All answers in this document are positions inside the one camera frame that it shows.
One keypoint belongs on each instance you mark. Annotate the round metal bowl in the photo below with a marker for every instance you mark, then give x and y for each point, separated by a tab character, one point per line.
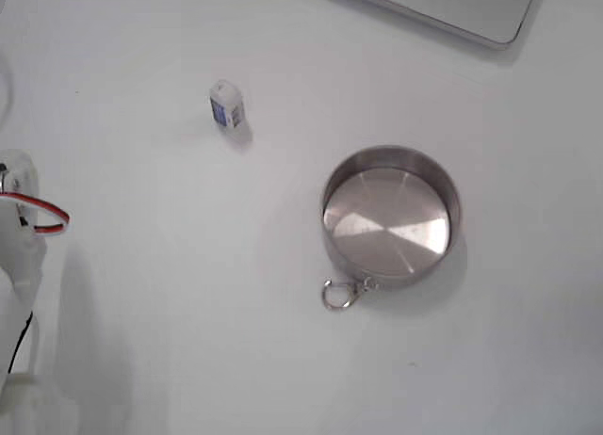
386	228

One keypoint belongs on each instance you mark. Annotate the white power strip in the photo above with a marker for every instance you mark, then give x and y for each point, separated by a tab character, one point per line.
452	6

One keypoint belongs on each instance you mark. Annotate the small white and blue box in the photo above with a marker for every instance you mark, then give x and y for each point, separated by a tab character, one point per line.
226	106

